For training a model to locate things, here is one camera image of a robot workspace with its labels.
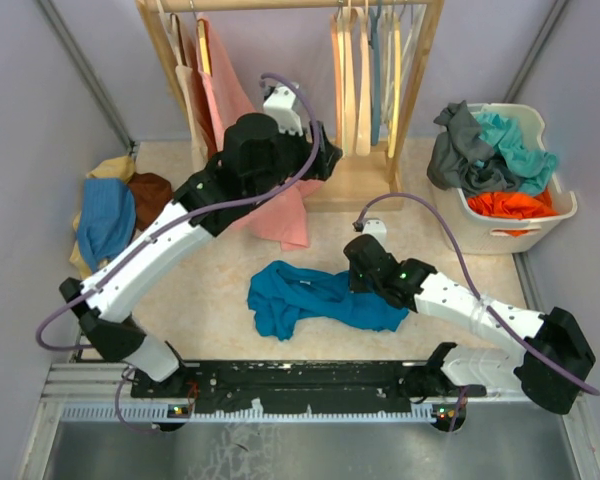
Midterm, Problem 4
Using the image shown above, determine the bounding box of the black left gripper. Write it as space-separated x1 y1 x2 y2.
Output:
247 115 341 203

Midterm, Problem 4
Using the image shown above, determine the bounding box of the blue t-shirt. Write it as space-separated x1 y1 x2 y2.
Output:
247 261 409 341

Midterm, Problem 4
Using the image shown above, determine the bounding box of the orange hanger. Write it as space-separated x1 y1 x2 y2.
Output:
330 13 344 151

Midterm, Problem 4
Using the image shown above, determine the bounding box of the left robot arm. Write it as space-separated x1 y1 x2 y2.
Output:
59 113 342 397

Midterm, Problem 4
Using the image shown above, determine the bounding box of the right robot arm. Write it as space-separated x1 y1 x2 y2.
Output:
344 234 596 415

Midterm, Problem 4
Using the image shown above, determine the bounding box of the light wooden hanger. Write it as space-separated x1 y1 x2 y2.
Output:
354 3 371 156

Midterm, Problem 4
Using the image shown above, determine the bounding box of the cream wooden hanger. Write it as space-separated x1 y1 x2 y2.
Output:
341 1 356 155

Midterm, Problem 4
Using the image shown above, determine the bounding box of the pink hanging t-shirt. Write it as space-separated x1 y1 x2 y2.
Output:
174 18 327 251

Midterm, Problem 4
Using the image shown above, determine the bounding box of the blue hanger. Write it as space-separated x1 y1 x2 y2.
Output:
369 1 382 146

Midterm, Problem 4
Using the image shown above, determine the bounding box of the grey shirt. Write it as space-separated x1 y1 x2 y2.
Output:
427 101 521 197

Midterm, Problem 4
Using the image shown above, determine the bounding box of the white hanger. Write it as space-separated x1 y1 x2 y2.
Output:
400 4 426 86

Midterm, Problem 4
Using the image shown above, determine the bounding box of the yellow hanger holding pink shirt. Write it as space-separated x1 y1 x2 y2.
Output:
189 0 212 76

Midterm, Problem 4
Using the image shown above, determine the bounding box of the orange shirt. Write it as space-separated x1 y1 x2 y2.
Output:
467 189 559 220

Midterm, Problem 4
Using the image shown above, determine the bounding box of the brown shirt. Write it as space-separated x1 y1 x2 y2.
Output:
128 173 173 231

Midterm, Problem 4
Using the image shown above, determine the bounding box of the yellow shirt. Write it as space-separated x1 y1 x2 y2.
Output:
69 155 136 279

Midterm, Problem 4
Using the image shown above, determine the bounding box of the beige hanging t-shirt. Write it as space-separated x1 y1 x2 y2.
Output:
167 13 217 172

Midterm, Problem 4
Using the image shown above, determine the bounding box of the teal shirt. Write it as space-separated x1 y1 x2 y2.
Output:
475 112 559 197

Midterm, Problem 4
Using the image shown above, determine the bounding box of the light blue ribbed shirt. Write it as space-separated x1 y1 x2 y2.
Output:
76 178 136 273

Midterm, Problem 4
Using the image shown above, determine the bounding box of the wooden clothes rack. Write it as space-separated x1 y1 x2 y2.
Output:
136 1 444 212

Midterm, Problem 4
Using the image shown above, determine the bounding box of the white laundry basket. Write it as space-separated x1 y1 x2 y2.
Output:
432 103 577 255

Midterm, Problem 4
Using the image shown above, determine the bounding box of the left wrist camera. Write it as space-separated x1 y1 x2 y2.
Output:
263 83 304 136

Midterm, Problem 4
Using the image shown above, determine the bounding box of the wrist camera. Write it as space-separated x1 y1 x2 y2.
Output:
263 83 304 136
353 218 388 246

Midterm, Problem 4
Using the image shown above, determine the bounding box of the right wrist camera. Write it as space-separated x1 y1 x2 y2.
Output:
353 218 388 246

